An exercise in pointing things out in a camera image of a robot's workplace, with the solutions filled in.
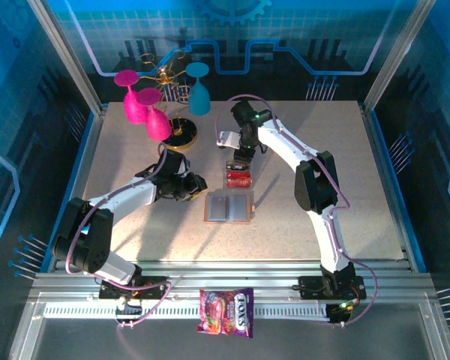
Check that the teal wine glass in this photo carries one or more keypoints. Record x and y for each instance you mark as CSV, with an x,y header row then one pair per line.
x,y
199,99

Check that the purple candy bag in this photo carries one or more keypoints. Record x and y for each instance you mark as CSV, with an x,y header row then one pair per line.
x,y
225,313

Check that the black controller board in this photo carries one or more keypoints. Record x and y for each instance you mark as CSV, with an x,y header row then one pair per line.
x,y
341,313
129,311

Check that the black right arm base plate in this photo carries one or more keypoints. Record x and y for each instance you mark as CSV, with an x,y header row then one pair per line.
x,y
311,288

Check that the pink wine glass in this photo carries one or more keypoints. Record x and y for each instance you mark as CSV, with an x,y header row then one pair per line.
x,y
157,123
135,107

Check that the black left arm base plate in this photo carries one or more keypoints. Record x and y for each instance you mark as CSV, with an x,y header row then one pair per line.
x,y
153,287

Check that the brown square tray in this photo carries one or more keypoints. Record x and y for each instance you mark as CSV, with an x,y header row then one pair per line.
x,y
240,208

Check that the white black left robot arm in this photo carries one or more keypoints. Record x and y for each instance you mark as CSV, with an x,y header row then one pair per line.
x,y
86,236

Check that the gold glass rack, black base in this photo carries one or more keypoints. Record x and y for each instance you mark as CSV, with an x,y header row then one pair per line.
x,y
185,133

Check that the black credit card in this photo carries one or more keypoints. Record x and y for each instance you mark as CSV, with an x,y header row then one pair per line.
x,y
234,167

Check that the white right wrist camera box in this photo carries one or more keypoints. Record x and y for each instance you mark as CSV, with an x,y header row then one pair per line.
x,y
228,138

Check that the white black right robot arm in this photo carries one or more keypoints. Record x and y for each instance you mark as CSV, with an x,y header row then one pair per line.
x,y
317,183

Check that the red credit card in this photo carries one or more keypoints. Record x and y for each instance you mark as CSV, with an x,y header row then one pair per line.
x,y
238,183
238,174

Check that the aluminium enclosure frame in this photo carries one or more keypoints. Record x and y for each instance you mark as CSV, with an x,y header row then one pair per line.
x,y
228,275

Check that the clear acrylic card box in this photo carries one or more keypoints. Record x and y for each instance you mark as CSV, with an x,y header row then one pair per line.
x,y
247,174

